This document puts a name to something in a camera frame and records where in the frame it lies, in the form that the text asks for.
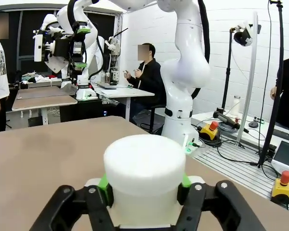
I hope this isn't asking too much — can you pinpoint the white and black camera head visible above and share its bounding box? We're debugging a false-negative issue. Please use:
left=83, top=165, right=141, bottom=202
left=232, top=21, right=254, bottom=47

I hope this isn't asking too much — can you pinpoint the white office desk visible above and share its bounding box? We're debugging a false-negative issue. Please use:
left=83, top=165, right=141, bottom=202
left=93, top=83, right=155, bottom=121

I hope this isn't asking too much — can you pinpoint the brown top desk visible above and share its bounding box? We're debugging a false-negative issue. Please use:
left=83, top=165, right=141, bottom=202
left=15, top=86, right=71, bottom=101
left=12, top=95, right=78, bottom=126

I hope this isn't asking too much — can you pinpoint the seated person in black jacket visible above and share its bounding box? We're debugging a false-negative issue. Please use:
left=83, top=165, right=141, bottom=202
left=121, top=43, right=167, bottom=128

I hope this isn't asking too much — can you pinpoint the black tripod stand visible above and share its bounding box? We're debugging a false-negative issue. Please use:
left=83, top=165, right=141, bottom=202
left=257, top=0, right=285, bottom=169

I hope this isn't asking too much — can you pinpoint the white plastic reagent bottle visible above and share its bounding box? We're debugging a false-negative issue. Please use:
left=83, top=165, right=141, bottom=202
left=110, top=189, right=180, bottom=229

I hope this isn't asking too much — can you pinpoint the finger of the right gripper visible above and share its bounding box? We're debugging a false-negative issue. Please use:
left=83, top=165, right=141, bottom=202
left=73, top=21, right=91, bottom=42
left=68, top=55, right=87, bottom=73

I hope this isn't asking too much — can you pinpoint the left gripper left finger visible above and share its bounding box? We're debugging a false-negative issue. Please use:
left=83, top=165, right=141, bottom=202
left=30, top=174, right=116, bottom=231

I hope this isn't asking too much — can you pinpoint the white touchscreen panel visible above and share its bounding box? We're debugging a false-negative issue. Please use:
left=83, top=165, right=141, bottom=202
left=271, top=140, right=289, bottom=178

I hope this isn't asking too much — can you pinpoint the grey keyboard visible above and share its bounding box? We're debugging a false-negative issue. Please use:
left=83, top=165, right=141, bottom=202
left=96, top=82, right=118, bottom=90

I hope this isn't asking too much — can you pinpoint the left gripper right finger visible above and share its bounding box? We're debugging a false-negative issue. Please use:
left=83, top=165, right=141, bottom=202
left=175, top=173, right=267, bottom=231

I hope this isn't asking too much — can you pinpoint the white drink bottle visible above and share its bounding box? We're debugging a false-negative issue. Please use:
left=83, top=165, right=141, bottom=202
left=231, top=95, right=240, bottom=115

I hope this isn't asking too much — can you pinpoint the control electronics rack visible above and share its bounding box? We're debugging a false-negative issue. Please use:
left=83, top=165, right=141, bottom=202
left=103, top=13, right=122, bottom=85

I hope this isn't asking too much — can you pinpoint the aluminium profile platform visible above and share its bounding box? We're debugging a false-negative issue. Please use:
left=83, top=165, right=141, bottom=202
left=187, top=134, right=289, bottom=215

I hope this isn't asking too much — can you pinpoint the yellow emergency stop button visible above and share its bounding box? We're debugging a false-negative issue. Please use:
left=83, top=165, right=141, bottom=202
left=199, top=121, right=219, bottom=141
left=271, top=171, right=289, bottom=202

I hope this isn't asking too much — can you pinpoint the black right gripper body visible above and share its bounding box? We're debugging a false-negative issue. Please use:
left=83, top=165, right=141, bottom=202
left=54, top=38, right=85, bottom=60

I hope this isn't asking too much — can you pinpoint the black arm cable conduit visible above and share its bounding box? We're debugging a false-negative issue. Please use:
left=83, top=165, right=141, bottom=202
left=190, top=0, right=211, bottom=102

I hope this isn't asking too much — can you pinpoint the white round bottle lid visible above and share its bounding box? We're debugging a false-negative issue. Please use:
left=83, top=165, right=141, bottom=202
left=103, top=134, right=186, bottom=193

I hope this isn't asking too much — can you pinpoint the pile of clothes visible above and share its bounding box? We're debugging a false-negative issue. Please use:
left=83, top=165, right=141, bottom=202
left=20, top=72, right=62, bottom=85

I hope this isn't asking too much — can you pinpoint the black office chair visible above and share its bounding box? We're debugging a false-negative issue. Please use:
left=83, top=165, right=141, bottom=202
left=132, top=103, right=167, bottom=135

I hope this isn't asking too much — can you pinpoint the black handheld tool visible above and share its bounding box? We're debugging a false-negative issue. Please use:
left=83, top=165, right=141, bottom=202
left=213, top=110, right=250, bottom=134

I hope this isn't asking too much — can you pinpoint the white workbench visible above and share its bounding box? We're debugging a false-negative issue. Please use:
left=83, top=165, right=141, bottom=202
left=191, top=109, right=289, bottom=154

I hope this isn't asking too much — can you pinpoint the thin black light stand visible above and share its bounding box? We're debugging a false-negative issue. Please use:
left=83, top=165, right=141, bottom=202
left=221, top=27, right=234, bottom=114

